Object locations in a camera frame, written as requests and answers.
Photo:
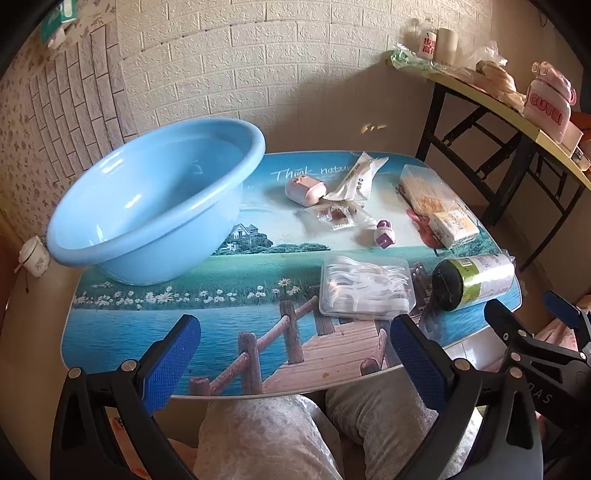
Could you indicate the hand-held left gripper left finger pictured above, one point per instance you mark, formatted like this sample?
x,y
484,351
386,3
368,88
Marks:
x,y
173,360

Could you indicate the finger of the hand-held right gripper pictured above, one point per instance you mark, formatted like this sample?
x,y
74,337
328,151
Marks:
x,y
505,319
561,308

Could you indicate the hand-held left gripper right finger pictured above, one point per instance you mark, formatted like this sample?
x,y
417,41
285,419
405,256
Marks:
x,y
415,360

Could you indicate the small yellow box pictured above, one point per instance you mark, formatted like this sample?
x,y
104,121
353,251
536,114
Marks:
x,y
453,227

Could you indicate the clear toothpick box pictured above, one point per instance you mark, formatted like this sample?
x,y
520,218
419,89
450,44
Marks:
x,y
422,189

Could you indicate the light blue plastic basin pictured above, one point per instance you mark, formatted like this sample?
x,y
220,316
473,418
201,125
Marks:
x,y
152,198

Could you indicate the pink cloth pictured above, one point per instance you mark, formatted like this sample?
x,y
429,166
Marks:
x,y
551,333

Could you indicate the wrapped paper cup stack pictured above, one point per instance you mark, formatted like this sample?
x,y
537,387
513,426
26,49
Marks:
x,y
475,280

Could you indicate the dark pronged object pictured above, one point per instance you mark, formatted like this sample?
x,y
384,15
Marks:
x,y
422,288

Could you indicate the clear floss pick box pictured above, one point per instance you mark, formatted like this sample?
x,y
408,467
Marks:
x,y
364,286

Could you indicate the person's left leg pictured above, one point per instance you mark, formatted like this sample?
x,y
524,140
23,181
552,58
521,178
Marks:
x,y
263,438

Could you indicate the red flat packet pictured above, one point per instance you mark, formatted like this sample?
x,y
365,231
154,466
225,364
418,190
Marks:
x,y
421,230

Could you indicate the small purple white gadget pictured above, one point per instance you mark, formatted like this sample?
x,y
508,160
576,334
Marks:
x,y
384,233

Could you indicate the clear snack packet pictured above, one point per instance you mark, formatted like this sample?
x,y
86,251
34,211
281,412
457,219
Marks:
x,y
332,217

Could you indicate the white rice cooker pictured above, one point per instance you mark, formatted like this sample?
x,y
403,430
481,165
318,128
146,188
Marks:
x,y
34,256

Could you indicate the white paper chopstick packet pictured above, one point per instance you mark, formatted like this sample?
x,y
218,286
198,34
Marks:
x,y
358,180

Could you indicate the yellow folding table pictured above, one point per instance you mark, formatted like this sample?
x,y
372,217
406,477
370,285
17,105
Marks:
x,y
508,115

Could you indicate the pink bag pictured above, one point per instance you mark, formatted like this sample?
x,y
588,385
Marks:
x,y
549,106

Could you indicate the small pink case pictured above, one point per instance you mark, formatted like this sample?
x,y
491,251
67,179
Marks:
x,y
302,190

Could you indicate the beige braided bundle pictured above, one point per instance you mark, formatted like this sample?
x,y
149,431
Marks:
x,y
501,83

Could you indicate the clear plastic bag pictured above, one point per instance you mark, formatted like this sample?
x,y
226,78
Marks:
x,y
487,53

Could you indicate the green plastic bag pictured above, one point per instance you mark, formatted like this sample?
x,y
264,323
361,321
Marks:
x,y
411,60

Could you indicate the white roll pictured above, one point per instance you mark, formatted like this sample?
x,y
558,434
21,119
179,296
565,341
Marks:
x,y
446,46

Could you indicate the clear bottle red label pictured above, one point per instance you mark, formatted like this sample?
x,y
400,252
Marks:
x,y
427,44

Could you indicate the green tissue box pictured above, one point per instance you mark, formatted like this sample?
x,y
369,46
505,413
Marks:
x,y
57,21

